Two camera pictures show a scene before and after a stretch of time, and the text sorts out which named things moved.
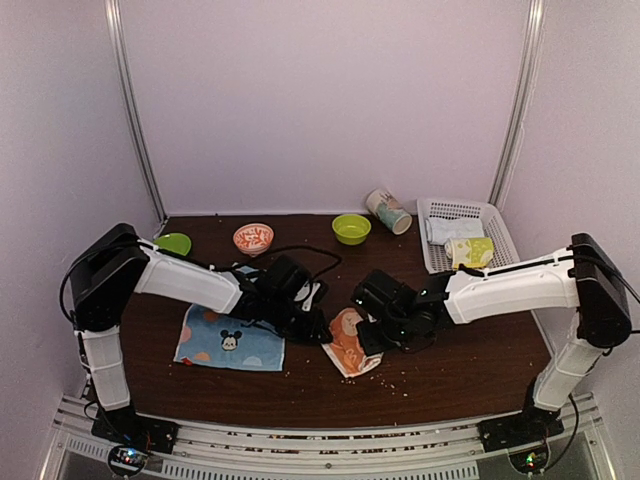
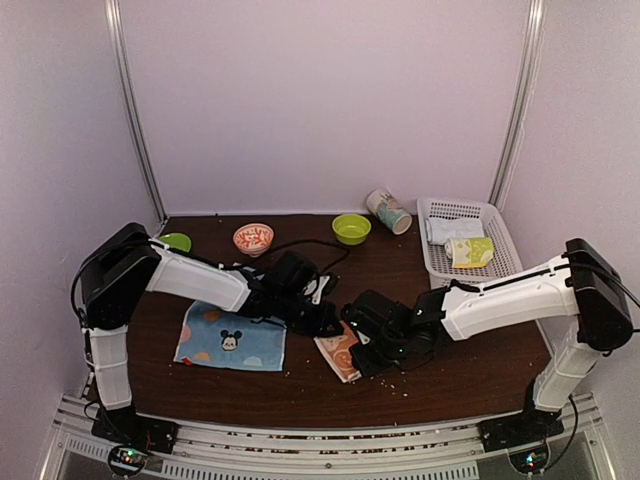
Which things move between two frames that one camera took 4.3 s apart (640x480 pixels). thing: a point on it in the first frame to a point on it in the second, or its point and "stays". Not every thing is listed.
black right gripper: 369,344 to 365,366
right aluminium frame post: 523,103 stays
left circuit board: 126,461 stays
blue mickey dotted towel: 212,338 stays
